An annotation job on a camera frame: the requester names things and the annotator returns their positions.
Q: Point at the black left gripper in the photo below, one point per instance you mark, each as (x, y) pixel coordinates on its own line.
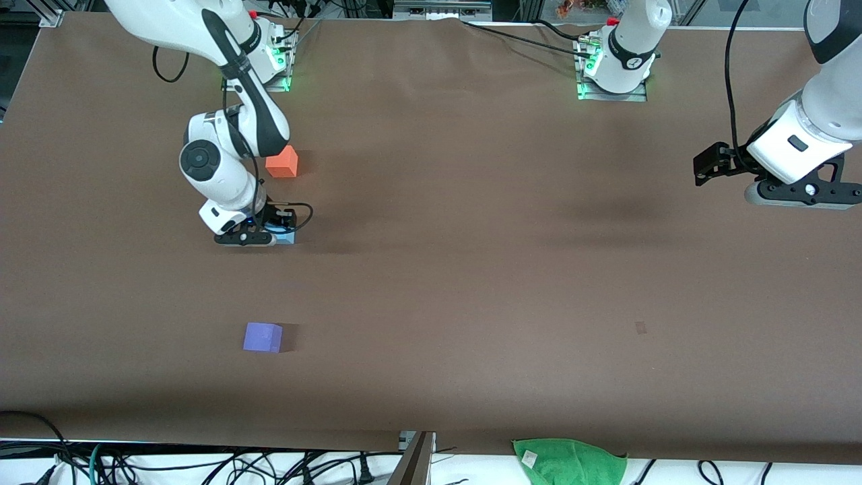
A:
(728, 164)

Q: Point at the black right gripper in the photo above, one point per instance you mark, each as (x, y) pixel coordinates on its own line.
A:
(279, 219)

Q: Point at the blue foam block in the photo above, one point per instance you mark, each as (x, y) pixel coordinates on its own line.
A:
(286, 238)

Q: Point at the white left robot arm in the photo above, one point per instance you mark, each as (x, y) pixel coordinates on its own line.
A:
(828, 101)

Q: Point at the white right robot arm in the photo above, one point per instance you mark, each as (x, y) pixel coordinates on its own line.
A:
(222, 175)

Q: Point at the orange foam block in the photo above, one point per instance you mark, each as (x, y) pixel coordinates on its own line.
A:
(286, 165)

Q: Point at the purple foam block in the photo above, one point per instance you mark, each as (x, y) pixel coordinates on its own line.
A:
(261, 337)

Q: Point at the brown table cover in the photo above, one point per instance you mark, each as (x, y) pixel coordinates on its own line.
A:
(431, 283)

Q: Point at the grey power strip box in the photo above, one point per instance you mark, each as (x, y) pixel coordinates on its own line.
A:
(441, 9)

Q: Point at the black power plug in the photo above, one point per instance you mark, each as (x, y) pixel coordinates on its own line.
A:
(367, 475)

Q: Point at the green cloth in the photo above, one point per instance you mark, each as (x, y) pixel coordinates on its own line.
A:
(572, 463)

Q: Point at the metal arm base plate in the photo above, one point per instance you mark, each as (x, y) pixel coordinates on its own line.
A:
(279, 82)
(606, 95)

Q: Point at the metal profile post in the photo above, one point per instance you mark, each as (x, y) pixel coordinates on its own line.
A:
(414, 465)

